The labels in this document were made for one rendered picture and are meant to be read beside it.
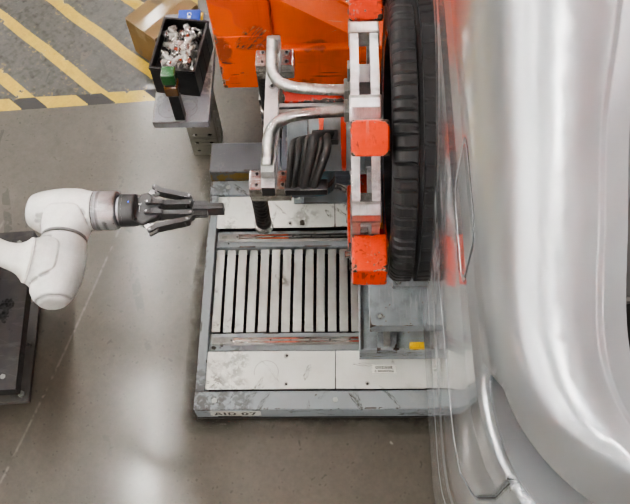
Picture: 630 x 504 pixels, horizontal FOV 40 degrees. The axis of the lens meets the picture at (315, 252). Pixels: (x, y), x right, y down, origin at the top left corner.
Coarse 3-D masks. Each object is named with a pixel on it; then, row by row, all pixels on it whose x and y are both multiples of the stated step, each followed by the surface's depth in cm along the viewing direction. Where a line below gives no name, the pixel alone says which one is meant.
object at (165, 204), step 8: (144, 200) 196; (152, 200) 196; (160, 200) 196; (168, 200) 196; (176, 200) 196; (184, 200) 196; (192, 200) 196; (168, 208) 198; (176, 208) 198; (184, 208) 198
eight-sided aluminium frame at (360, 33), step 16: (352, 32) 181; (368, 32) 181; (352, 48) 180; (368, 48) 207; (352, 64) 178; (352, 80) 176; (352, 96) 174; (368, 96) 173; (352, 112) 173; (368, 112) 173; (352, 160) 176; (352, 176) 176; (368, 176) 224; (352, 192) 177; (368, 192) 222; (352, 208) 178; (368, 208) 178; (352, 224) 182; (368, 224) 217
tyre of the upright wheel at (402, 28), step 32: (416, 0) 183; (384, 32) 204; (416, 32) 174; (416, 64) 170; (416, 96) 168; (416, 128) 168; (416, 160) 169; (416, 192) 172; (384, 224) 219; (416, 224) 175; (416, 256) 183
